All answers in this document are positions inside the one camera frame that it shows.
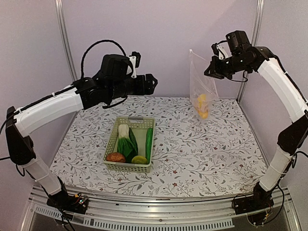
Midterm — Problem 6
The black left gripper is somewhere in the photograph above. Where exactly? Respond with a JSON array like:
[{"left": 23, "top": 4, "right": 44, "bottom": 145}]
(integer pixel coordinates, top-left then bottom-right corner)
[{"left": 108, "top": 73, "right": 157, "bottom": 100}]

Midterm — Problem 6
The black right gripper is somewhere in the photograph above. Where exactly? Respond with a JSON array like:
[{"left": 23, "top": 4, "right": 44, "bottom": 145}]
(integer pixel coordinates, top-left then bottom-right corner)
[{"left": 204, "top": 53, "right": 251, "bottom": 80}]

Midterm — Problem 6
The clear zip top bag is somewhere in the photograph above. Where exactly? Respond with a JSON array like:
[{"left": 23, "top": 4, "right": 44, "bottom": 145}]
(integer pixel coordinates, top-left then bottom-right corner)
[{"left": 189, "top": 49, "right": 219, "bottom": 115}]

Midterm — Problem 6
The green cucumber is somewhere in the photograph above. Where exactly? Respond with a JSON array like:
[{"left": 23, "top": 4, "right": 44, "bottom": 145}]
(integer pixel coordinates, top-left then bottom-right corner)
[{"left": 145, "top": 128, "right": 153, "bottom": 163}]

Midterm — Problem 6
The yellow green mango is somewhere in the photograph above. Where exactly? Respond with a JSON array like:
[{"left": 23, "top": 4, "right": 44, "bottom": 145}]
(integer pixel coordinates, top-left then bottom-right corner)
[{"left": 131, "top": 155, "right": 148, "bottom": 165}]

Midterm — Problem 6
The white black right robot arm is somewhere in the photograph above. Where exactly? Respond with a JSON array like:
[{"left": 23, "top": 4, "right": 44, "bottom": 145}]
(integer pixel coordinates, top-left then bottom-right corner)
[{"left": 204, "top": 30, "right": 308, "bottom": 210}]

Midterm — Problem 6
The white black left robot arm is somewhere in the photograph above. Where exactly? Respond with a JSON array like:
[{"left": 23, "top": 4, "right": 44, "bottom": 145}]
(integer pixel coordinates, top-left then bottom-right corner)
[{"left": 2, "top": 52, "right": 158, "bottom": 209}]

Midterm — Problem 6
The pale green perforated basket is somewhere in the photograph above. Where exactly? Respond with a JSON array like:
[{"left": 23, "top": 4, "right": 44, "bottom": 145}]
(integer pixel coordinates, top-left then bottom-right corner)
[{"left": 103, "top": 117, "right": 155, "bottom": 173}]

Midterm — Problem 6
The green bok choy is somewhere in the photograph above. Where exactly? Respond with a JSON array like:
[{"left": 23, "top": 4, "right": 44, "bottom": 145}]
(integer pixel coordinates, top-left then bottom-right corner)
[{"left": 117, "top": 124, "right": 138, "bottom": 163}]

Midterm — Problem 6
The brown bread roll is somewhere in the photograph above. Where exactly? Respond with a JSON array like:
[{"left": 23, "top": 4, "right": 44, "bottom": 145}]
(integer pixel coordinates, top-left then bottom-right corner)
[{"left": 106, "top": 152, "right": 126, "bottom": 163}]

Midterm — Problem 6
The floral patterned table mat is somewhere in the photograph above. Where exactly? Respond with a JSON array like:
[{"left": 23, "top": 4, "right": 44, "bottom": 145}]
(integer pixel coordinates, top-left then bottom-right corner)
[{"left": 51, "top": 97, "right": 267, "bottom": 197}]

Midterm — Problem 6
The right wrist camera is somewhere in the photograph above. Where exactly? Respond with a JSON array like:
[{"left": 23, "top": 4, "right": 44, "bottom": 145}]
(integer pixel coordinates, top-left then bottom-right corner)
[{"left": 211, "top": 43, "right": 229, "bottom": 60}]

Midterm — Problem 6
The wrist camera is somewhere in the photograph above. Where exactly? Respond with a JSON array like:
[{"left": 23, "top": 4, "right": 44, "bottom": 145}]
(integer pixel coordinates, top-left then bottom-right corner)
[
  {"left": 211, "top": 43, "right": 229, "bottom": 60},
  {"left": 129, "top": 51, "right": 141, "bottom": 78}
]

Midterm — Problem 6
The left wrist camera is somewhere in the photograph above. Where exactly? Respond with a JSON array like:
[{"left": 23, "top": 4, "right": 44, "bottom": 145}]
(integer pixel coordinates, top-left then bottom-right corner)
[{"left": 129, "top": 51, "right": 141, "bottom": 78}]

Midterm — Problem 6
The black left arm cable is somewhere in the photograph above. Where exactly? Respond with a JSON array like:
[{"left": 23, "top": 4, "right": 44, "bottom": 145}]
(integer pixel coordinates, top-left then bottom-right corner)
[{"left": 80, "top": 40, "right": 127, "bottom": 80}]

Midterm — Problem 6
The right aluminium frame post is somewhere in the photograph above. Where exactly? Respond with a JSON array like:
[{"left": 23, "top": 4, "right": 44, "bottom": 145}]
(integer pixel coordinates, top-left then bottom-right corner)
[{"left": 236, "top": 0, "right": 265, "bottom": 102}]

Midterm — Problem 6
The aluminium frame post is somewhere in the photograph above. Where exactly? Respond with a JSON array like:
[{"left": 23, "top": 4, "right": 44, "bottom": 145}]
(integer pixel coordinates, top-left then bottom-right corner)
[
  {"left": 236, "top": 0, "right": 265, "bottom": 102},
  {"left": 54, "top": 0, "right": 84, "bottom": 103}
]

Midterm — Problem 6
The left aluminium frame post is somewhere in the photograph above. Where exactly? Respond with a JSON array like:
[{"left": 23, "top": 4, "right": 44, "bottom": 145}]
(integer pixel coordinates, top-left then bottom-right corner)
[{"left": 54, "top": 0, "right": 84, "bottom": 103}]

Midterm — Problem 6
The aluminium front rail base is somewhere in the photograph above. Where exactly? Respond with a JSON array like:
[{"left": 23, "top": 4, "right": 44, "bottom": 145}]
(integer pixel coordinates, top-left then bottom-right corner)
[{"left": 21, "top": 186, "right": 302, "bottom": 231}]

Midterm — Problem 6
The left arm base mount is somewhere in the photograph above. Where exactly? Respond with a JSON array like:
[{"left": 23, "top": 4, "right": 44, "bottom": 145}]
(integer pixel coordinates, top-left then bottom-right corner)
[{"left": 47, "top": 192, "right": 89, "bottom": 214}]

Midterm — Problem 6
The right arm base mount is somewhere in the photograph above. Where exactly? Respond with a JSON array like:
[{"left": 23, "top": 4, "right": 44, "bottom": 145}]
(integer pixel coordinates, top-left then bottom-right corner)
[{"left": 231, "top": 194, "right": 274, "bottom": 227}]

